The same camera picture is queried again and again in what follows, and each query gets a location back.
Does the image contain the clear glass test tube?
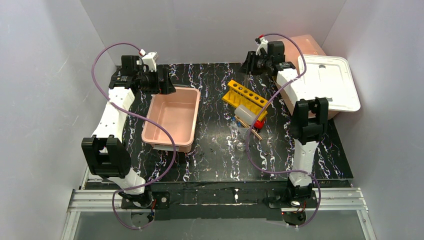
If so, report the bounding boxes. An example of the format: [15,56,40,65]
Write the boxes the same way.
[243,72,250,88]

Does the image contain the white plastic bottle red cap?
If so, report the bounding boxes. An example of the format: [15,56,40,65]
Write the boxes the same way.
[234,104,264,130]

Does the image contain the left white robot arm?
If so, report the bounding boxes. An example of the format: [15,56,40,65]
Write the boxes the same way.
[81,52,176,196]

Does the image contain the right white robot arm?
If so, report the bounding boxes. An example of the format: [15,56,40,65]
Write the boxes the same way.
[240,37,329,203]

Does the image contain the open pink plastic bin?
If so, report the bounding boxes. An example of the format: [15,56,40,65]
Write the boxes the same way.
[141,87,201,153]

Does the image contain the yellow test tube rack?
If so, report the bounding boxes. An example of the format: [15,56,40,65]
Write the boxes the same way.
[221,79,267,115]

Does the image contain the large pink storage box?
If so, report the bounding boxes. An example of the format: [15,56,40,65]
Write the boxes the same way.
[271,34,338,120]

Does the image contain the blue capped small vials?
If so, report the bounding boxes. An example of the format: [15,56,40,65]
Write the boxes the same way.
[233,116,243,127]

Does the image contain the wooden test tube clamp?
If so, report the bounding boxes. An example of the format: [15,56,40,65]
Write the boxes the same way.
[235,115,263,141]

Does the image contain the clear plastic funnel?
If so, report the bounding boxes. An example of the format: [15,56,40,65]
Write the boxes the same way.
[229,124,250,144]

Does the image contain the white box lid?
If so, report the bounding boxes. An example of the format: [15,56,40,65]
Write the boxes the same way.
[290,54,361,112]

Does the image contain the clear glass beaker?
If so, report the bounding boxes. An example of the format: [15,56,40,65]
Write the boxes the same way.
[234,139,247,152]

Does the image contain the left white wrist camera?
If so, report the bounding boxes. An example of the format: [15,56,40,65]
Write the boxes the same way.
[141,51,158,72]

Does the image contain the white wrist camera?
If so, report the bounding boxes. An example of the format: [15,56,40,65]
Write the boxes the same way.
[141,51,158,72]
[255,35,269,56]

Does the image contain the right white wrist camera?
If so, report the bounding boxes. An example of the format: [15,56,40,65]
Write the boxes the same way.
[255,35,269,56]

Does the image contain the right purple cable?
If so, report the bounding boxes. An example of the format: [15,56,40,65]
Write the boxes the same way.
[244,33,322,229]

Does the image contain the purple cable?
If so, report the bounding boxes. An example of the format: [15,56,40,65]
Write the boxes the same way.
[244,33,322,229]
[91,42,178,231]

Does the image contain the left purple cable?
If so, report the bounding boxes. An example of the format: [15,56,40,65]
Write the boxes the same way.
[91,42,178,231]

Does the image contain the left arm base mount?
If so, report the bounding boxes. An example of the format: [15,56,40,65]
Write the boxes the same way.
[118,190,171,230]

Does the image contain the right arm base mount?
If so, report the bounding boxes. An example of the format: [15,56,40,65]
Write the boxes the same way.
[263,190,319,227]

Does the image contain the aluminium frame rail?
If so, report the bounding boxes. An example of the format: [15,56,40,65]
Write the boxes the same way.
[62,183,376,240]

